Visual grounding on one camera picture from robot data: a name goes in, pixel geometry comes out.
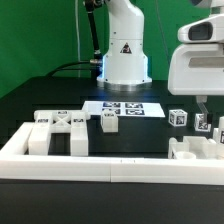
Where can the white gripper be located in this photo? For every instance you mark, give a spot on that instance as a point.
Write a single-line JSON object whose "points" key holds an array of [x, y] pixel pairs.
{"points": [[197, 69]]}

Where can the white chair seat part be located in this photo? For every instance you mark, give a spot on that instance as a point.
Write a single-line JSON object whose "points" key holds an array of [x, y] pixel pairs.
{"points": [[196, 147]]}

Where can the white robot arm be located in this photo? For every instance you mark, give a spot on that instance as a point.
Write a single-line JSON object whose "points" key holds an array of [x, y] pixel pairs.
{"points": [[125, 66]]}

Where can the white chair back part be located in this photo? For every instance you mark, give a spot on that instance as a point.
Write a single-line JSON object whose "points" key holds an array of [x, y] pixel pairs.
{"points": [[49, 122]]}

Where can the white tagged cube far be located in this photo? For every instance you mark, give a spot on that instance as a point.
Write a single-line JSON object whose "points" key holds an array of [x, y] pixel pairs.
{"points": [[201, 124]]}

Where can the white tagged cube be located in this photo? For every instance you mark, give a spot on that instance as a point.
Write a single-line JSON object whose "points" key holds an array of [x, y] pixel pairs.
{"points": [[201, 124], [177, 117]]}

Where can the white tagged cube near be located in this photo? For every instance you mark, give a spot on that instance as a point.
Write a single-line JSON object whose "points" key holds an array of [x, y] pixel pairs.
{"points": [[177, 117]]}

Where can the white marker sheet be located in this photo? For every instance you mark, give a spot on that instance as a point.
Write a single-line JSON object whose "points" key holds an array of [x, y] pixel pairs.
{"points": [[129, 109]]}

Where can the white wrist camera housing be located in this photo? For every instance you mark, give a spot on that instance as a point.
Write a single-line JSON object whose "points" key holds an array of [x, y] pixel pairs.
{"points": [[208, 30]]}

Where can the white U-shaped obstacle frame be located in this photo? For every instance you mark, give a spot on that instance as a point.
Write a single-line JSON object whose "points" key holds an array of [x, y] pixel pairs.
{"points": [[15, 163]]}

